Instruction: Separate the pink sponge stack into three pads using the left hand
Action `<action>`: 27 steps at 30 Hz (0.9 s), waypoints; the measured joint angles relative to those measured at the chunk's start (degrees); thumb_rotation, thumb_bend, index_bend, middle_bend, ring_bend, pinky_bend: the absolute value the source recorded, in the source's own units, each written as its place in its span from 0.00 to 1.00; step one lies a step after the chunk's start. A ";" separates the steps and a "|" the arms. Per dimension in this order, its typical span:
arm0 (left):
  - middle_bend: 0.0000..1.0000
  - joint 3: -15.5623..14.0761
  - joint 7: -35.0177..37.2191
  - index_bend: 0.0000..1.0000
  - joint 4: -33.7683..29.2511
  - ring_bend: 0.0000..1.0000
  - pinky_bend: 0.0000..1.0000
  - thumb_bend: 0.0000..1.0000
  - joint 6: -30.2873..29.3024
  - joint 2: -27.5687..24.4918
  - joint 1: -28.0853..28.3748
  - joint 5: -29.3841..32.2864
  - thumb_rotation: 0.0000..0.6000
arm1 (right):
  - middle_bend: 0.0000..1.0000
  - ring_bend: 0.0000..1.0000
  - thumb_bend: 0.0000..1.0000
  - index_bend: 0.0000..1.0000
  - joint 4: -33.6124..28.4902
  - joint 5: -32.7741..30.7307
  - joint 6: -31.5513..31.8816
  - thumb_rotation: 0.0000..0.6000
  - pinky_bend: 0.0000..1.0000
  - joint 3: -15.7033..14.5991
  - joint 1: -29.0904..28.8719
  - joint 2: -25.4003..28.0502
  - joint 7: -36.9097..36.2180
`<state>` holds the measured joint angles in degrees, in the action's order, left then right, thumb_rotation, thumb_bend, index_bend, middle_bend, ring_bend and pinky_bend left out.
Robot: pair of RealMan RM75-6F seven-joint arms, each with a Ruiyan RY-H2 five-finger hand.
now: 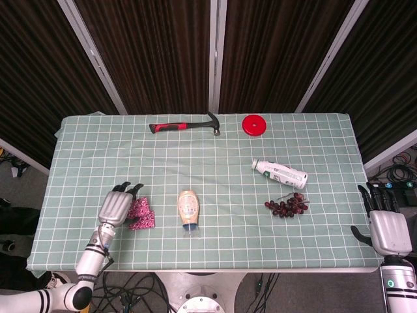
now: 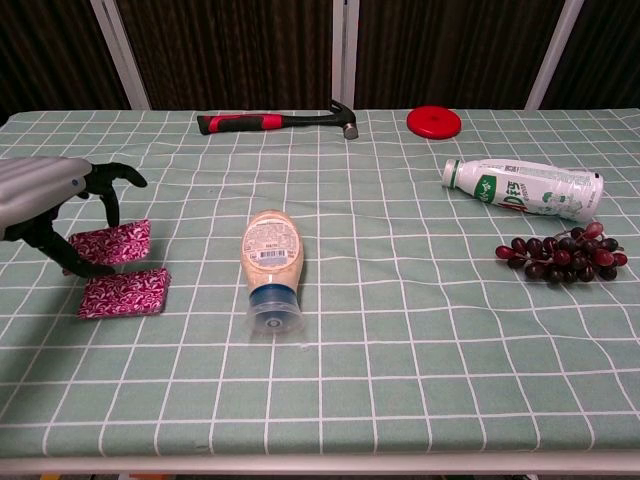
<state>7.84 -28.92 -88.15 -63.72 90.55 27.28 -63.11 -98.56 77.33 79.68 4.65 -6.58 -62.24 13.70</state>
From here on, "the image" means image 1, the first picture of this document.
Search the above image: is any dark red grape bunch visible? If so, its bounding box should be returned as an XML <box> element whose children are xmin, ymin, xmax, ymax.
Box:
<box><xmin>264</xmin><ymin>192</ymin><xmax>310</xmax><ymax>218</ymax></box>

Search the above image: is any white green-print plastic bottle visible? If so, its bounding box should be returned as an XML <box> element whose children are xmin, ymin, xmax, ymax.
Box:
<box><xmin>251</xmin><ymin>158</ymin><xmax>309</xmax><ymax>189</ymax></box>

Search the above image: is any red black claw hammer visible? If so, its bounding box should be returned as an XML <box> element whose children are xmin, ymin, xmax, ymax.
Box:
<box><xmin>149</xmin><ymin>112</ymin><xmax>222</xmax><ymax>137</ymax></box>

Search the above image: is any grey aluminium partition rail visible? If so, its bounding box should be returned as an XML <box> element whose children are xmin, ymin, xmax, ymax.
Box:
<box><xmin>364</xmin><ymin>129</ymin><xmax>417</xmax><ymax>171</ymax></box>
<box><xmin>0</xmin><ymin>138</ymin><xmax>50</xmax><ymax>175</ymax></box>

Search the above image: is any black coiled cable bundle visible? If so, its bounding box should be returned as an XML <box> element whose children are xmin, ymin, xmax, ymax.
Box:
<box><xmin>367</xmin><ymin>146</ymin><xmax>417</xmax><ymax>190</ymax></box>

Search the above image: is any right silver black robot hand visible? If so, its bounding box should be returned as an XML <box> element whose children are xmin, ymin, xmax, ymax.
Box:
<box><xmin>350</xmin><ymin>182</ymin><xmax>414</xmax><ymax>258</ymax></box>

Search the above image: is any dark ribbed partition panel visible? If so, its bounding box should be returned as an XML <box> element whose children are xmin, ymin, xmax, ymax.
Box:
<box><xmin>74</xmin><ymin>0</ymin><xmax>213</xmax><ymax>115</ymax></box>
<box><xmin>0</xmin><ymin>0</ymin><xmax>119</xmax><ymax>170</ymax></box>
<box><xmin>218</xmin><ymin>0</ymin><xmax>355</xmax><ymax>114</ymax></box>
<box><xmin>304</xmin><ymin>0</ymin><xmax>417</xmax><ymax>164</ymax></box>

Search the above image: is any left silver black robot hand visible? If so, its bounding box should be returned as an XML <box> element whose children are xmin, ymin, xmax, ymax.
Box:
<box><xmin>97</xmin><ymin>181</ymin><xmax>145</xmax><ymax>229</ymax></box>

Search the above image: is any black cable with green light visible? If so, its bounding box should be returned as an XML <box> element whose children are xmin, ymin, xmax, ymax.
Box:
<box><xmin>250</xmin><ymin>273</ymin><xmax>280</xmax><ymax>313</ymax></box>

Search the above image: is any black floor cable bundle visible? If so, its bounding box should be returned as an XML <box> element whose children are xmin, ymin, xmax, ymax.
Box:
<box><xmin>87</xmin><ymin>272</ymin><xmax>172</xmax><ymax>313</ymax></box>

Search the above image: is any beige squeeze sauce bottle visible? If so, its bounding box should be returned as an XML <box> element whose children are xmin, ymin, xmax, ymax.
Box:
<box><xmin>177</xmin><ymin>190</ymin><xmax>200</xmax><ymax>238</ymax></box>

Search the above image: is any grey aluminium partition post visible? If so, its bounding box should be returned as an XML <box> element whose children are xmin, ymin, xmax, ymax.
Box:
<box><xmin>57</xmin><ymin>0</ymin><xmax>128</xmax><ymax>115</ymax></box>
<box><xmin>295</xmin><ymin>0</ymin><xmax>371</xmax><ymax>113</ymax></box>
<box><xmin>208</xmin><ymin>0</ymin><xmax>228</xmax><ymax>113</ymax></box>

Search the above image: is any black box with round stickers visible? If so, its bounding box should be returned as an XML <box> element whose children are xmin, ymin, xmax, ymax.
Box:
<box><xmin>369</xmin><ymin>181</ymin><xmax>417</xmax><ymax>207</ymax></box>

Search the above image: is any white silver robot base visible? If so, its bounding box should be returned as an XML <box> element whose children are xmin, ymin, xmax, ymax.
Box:
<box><xmin>156</xmin><ymin>272</ymin><xmax>248</xmax><ymax>313</ymax></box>

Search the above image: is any green checkered tablecloth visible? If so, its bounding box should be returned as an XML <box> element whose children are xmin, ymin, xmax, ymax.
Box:
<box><xmin>25</xmin><ymin>112</ymin><xmax>385</xmax><ymax>272</ymax></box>

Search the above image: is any red round disc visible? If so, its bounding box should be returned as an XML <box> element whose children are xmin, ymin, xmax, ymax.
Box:
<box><xmin>241</xmin><ymin>114</ymin><xmax>268</xmax><ymax>137</ymax></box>

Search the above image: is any black white sneaker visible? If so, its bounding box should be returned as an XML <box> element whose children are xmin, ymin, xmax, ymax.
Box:
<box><xmin>47</xmin><ymin>272</ymin><xmax>72</xmax><ymax>291</ymax></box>

